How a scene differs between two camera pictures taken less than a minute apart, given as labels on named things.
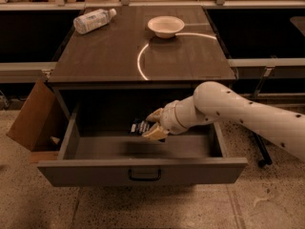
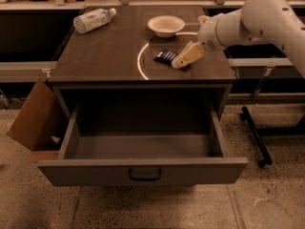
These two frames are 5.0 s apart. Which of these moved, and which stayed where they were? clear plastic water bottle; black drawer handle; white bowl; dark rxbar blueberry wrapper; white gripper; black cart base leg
Moved: white gripper; dark rxbar blueberry wrapper
Stayed: clear plastic water bottle; black cart base leg; white bowl; black drawer handle
